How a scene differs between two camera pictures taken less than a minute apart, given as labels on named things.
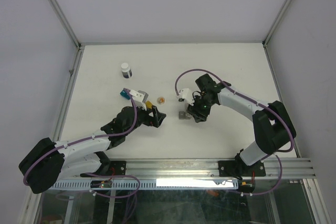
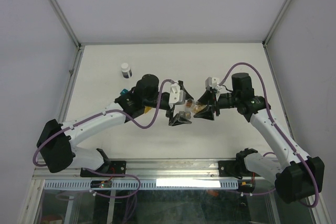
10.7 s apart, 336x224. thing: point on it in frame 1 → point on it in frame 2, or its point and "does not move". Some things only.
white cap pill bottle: (126, 71) does not move
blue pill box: (125, 95) does not move
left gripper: (155, 120) → (176, 120)
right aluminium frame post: (283, 9) does not move
